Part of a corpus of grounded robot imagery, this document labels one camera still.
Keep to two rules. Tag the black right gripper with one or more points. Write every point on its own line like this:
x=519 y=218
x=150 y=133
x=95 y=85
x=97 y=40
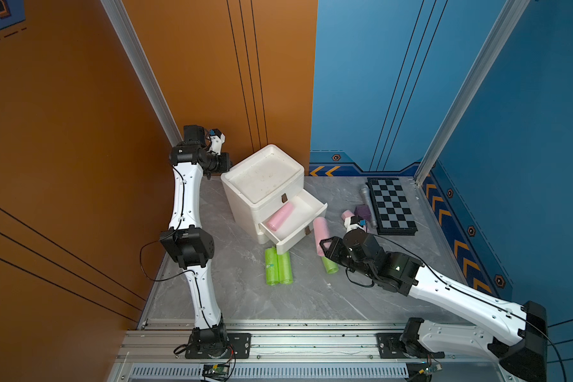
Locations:
x=335 y=246

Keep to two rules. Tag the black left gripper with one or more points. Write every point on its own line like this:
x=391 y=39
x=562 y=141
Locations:
x=225 y=161

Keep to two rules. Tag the green trash bag roll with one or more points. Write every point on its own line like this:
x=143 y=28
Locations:
x=285 y=270
x=330 y=266
x=271 y=266

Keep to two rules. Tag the pink trash bag roll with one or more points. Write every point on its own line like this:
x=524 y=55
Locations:
x=347 y=215
x=321 y=231
x=277 y=220

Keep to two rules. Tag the white three-drawer storage box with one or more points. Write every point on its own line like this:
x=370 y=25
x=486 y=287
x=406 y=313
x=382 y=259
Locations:
x=259 y=186

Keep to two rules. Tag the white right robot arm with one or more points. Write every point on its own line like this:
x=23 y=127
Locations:
x=512 y=335

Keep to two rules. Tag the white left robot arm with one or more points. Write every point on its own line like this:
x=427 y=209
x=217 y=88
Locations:
x=192 y=248

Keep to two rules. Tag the purple cube block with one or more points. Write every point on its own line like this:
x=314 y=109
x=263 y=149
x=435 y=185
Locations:
x=363 y=212

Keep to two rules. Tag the black white checkerboard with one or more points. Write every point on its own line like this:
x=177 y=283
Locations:
x=391 y=207

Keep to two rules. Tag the grey microphone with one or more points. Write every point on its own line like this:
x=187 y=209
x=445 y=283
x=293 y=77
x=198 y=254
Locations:
x=365 y=194

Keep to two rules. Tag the right green circuit board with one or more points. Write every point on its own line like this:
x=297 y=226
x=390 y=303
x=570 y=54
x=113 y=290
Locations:
x=427 y=373

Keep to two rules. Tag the green circuit board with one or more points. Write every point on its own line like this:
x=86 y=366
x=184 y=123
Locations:
x=427 y=373
x=216 y=372

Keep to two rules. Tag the left green circuit board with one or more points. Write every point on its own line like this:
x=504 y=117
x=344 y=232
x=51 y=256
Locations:
x=216 y=372

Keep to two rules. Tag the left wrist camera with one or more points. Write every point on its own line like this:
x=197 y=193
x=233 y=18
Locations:
x=210 y=140

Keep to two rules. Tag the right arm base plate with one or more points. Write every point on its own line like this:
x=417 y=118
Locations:
x=391 y=346

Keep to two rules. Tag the aluminium front rail frame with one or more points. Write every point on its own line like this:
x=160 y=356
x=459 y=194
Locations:
x=283 y=350

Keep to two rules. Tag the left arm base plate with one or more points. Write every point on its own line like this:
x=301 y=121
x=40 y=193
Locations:
x=238 y=346

